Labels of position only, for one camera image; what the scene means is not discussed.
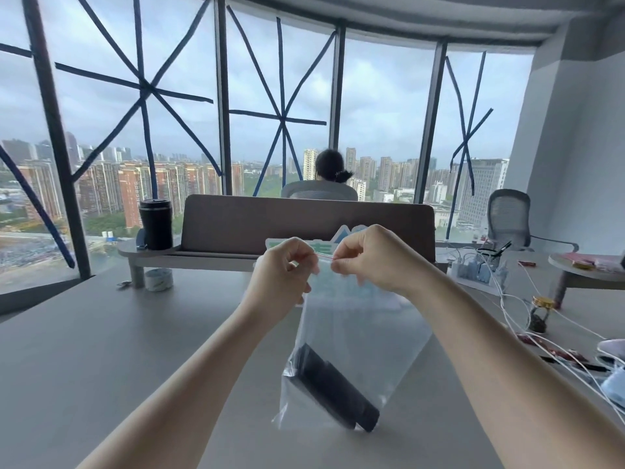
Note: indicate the person's right hand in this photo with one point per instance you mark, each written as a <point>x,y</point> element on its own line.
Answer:
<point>385,261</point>

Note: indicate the person's left hand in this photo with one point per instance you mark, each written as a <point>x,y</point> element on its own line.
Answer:
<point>276,283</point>

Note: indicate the person's right thumb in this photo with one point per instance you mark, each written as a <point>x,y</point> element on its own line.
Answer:
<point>346,271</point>

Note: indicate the person's left thumb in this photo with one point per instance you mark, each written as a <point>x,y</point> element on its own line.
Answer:
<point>306,269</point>

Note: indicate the clear plastic zip bag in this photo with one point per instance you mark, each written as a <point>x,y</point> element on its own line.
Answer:
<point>361,332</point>

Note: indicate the person's right forearm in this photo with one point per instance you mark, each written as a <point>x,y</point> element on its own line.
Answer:
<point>508,380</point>

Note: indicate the person's left forearm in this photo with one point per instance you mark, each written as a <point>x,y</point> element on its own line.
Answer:
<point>176,390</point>

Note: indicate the brown desk divider panel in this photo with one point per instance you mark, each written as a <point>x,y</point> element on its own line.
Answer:
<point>234,224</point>

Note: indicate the black folded item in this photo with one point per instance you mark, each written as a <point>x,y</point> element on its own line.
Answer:
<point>332,388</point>

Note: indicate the white power strip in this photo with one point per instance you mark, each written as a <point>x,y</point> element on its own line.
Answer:
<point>471,272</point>

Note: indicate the black eyeglasses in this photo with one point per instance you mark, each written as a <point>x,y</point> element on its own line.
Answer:
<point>493,250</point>

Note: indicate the white tape roll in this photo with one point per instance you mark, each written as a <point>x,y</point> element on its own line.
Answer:
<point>158,280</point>

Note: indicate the blue tape window cross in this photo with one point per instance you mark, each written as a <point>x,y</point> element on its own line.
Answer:
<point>466,139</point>
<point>281,119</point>
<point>144,87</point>

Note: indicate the black travel tumbler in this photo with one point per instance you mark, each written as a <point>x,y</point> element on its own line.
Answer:
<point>156,224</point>

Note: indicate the grey desk riser shelf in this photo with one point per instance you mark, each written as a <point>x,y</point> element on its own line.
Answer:
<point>146,258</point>

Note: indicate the grey mesh office chair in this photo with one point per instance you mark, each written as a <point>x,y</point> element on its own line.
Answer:
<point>509,217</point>

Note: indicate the small metal keys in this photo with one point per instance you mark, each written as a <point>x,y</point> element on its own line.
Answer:
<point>123,285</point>

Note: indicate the red snack wrapper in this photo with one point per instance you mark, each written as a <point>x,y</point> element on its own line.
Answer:
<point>566,357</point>
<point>530,339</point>

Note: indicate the glass jar with gold lid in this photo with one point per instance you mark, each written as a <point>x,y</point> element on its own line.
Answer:
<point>539,315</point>

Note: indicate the grey rounded side shelf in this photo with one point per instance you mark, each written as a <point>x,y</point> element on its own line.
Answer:
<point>581,275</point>

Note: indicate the pink book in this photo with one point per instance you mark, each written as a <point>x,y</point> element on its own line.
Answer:
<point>603,261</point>

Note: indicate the pale grey pouch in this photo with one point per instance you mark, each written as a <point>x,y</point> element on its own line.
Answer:
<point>613,350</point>

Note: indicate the light blue cloth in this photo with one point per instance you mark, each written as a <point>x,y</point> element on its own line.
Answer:
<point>614,388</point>

